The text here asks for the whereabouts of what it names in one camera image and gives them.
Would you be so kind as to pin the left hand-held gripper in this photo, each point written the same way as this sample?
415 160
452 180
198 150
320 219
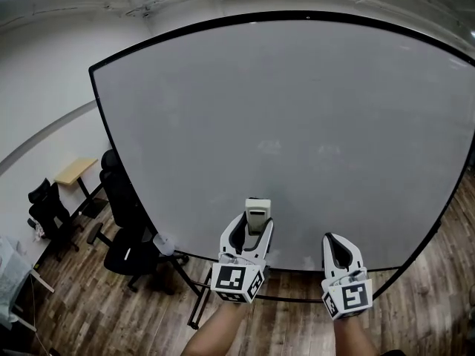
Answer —
232 278

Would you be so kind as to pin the tall black office chair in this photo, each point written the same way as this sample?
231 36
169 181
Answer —
126 254

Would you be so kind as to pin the small black office chair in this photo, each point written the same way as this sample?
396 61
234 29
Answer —
50 210

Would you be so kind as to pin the black-framed whiteboard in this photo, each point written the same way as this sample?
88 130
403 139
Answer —
278 117

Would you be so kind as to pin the white cloth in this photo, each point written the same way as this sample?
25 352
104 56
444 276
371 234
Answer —
40 231

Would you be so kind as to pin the person's left forearm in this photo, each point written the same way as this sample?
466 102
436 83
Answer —
215 332

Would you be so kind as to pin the person's right forearm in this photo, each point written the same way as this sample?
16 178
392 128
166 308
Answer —
354 339

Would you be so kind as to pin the small wooden side table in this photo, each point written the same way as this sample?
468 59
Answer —
76 171

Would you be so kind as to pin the white covered table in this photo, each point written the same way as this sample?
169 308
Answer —
15 276

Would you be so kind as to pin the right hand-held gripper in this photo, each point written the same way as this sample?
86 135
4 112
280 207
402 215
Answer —
350 297

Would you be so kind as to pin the beige whiteboard eraser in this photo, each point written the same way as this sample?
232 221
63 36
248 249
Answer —
258 215

